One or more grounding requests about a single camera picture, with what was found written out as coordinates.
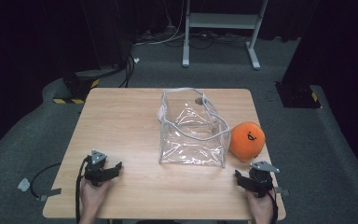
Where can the grey table grommet hole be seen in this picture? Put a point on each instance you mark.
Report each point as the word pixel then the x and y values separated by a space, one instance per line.
pixel 199 100

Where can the black striped stand base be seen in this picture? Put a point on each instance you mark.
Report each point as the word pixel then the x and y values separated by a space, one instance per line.
pixel 76 88
pixel 296 95

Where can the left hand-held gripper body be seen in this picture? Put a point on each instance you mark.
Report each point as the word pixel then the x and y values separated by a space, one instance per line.
pixel 95 172

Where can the grey tape strip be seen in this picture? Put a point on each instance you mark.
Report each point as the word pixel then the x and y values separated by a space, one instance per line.
pixel 51 193
pixel 282 192

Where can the white metal stand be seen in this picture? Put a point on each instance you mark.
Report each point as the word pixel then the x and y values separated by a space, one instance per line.
pixel 220 20

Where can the clear plastic bag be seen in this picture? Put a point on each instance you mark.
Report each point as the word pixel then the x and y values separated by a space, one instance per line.
pixel 192 133

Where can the person's right hand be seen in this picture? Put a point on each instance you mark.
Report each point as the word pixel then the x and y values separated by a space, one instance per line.
pixel 260 207

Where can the grey tape piece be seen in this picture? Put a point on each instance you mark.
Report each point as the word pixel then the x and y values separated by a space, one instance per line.
pixel 24 184

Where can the person's left hand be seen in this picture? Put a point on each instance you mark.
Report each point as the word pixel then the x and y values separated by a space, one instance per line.
pixel 91 194

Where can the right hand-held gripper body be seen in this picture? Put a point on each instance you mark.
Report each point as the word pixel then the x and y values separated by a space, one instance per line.
pixel 261 179

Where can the orange plush toy with face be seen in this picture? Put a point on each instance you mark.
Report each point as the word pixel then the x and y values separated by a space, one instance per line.
pixel 247 141

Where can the small white tag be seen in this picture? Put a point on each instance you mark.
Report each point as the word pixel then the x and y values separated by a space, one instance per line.
pixel 136 60

